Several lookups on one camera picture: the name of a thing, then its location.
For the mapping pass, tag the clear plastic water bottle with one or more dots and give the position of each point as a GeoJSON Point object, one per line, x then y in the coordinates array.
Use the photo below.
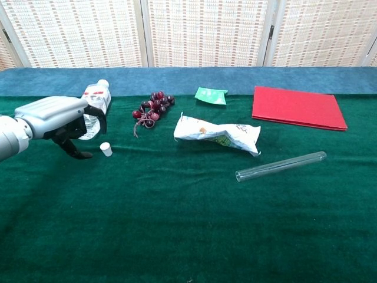
{"type": "Point", "coordinates": [98, 94]}

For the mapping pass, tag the blue table cloth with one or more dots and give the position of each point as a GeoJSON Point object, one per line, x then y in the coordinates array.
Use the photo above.
{"type": "Point", "coordinates": [176, 79]}

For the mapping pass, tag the red book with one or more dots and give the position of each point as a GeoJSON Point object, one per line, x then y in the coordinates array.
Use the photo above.
{"type": "Point", "coordinates": [294, 107]}

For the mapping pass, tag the crumpled white snack bag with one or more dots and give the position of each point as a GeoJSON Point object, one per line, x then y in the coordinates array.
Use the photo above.
{"type": "Point", "coordinates": [206, 132]}

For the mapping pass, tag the woven bamboo folding screen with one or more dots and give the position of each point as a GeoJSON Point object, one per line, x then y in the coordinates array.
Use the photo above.
{"type": "Point", "coordinates": [206, 29]}

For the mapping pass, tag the dark red grape bunch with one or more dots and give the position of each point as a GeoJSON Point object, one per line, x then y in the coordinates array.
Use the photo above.
{"type": "Point", "coordinates": [156, 104]}

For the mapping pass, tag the transparent glass test tube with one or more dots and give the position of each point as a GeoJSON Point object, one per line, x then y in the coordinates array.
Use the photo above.
{"type": "Point", "coordinates": [279, 166]}

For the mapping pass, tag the small green snack packet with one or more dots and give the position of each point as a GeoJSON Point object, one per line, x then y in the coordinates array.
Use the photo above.
{"type": "Point", "coordinates": [209, 95]}

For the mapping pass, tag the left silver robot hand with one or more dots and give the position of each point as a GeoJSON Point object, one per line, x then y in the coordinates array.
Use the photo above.
{"type": "Point", "coordinates": [50, 115]}

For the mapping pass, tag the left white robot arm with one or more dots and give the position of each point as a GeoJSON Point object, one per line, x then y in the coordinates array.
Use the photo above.
{"type": "Point", "coordinates": [11, 138]}

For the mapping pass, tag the dark green velvet cloth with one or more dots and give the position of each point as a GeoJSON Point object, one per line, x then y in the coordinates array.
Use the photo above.
{"type": "Point", "coordinates": [176, 221]}

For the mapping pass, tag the white stopper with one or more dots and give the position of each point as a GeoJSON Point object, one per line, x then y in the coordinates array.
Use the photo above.
{"type": "Point", "coordinates": [106, 149]}

